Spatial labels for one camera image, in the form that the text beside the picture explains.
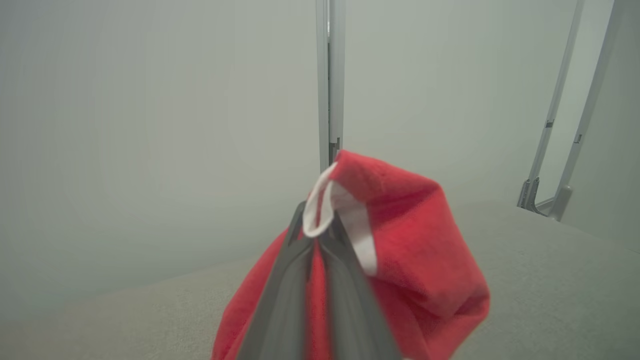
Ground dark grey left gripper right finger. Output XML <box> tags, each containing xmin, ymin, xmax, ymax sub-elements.
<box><xmin>318</xmin><ymin>212</ymin><xmax>402</xmax><ymax>360</ymax></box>

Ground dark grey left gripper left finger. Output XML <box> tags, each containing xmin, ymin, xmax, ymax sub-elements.
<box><xmin>235</xmin><ymin>201</ymin><xmax>315</xmax><ymax>360</ymax></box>

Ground red shorts with white stripe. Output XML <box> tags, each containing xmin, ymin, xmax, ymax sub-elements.
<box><xmin>211</xmin><ymin>149</ymin><xmax>491</xmax><ymax>360</ymax></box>

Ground grey metal partition post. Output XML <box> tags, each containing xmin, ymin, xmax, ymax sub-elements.
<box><xmin>316</xmin><ymin>0</ymin><xmax>347</xmax><ymax>173</ymax></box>

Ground thin grey metal frame rail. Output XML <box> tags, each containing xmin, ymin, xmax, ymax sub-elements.
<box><xmin>517</xmin><ymin>0</ymin><xmax>586</xmax><ymax>212</ymax></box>

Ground wide grey metal frame rail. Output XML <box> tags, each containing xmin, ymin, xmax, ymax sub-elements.
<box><xmin>547</xmin><ymin>0</ymin><xmax>628</xmax><ymax>222</ymax></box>

